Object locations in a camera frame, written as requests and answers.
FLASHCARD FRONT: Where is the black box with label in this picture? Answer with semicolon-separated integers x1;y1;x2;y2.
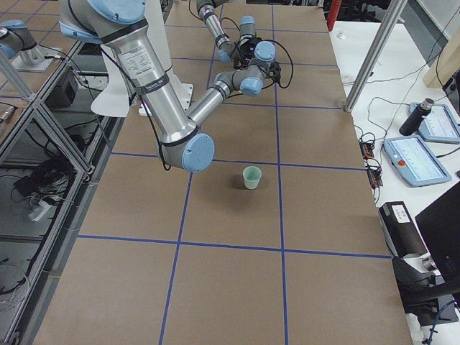
379;201;428;259

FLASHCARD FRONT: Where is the black water bottle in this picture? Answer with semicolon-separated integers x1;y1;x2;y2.
399;98;434;136

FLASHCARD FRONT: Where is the teach pendant tablet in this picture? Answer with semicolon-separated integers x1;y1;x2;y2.
414;103;459;144
382;135;451;187

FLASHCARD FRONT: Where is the green cup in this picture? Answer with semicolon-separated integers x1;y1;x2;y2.
242;166;262;190

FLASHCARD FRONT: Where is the white camera post with base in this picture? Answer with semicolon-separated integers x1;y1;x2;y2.
89;0;193;119

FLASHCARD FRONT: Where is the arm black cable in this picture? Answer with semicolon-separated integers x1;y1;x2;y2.
229;39;293;98

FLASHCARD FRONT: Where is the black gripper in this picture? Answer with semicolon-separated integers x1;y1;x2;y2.
239;37;259;61

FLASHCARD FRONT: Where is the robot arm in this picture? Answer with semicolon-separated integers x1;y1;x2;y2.
59;1;276;173
196;1;262;68

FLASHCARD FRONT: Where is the aluminium frame post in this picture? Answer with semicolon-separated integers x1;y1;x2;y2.
343;0;408;113

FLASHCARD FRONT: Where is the far teach pendant tablet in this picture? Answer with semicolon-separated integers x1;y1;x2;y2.
414;103;459;144

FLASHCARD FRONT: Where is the near teach pendant tablet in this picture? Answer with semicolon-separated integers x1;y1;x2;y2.
382;135;451;187

